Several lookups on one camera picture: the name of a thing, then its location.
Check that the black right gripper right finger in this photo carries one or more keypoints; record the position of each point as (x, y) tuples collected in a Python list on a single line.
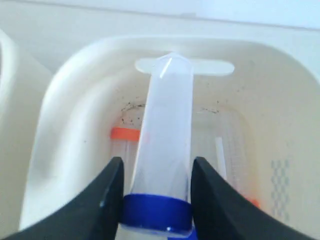
[(222, 213)]

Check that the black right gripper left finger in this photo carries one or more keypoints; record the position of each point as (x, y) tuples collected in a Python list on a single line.
[(94, 214)]

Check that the blue-capped clear tube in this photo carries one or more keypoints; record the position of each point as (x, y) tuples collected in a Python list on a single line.
[(158, 199)]

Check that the cream plastic bin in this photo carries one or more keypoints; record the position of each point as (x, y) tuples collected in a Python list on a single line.
[(23, 83), (243, 89)]

